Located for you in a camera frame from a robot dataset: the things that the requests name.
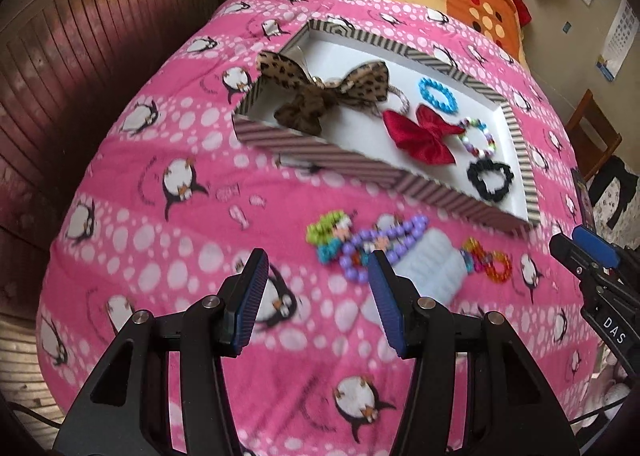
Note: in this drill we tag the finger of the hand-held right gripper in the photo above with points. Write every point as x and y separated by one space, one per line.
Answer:
572 258
595 243

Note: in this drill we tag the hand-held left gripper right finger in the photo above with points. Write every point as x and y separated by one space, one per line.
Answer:
387 301

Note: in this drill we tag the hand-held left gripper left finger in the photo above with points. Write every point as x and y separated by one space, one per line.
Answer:
252 301

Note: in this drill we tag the black scrunchie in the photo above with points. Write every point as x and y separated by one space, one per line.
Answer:
477 181

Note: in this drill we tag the red velvet hair bow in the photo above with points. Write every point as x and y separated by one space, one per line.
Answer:
410 134

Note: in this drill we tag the striped shallow cardboard box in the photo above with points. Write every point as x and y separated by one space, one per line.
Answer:
350 136

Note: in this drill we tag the leopard print hair bow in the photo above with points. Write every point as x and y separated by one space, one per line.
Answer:
295 74

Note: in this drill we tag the floral patterned cloth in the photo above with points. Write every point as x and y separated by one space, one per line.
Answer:
622 226

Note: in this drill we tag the black remote control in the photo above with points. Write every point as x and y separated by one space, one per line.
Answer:
582 196

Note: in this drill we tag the white fluffy hair band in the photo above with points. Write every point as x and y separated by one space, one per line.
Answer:
435 261

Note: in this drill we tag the white fluffy cloth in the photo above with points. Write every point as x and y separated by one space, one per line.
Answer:
607 391

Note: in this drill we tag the black garment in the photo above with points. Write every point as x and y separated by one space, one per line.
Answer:
617 171

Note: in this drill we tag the wooden chair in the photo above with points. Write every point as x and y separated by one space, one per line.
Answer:
595 131

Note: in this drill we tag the pink penguin print blanket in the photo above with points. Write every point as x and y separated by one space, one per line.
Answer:
150 216

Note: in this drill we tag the wall calendar poster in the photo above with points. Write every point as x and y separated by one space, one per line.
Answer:
617 36

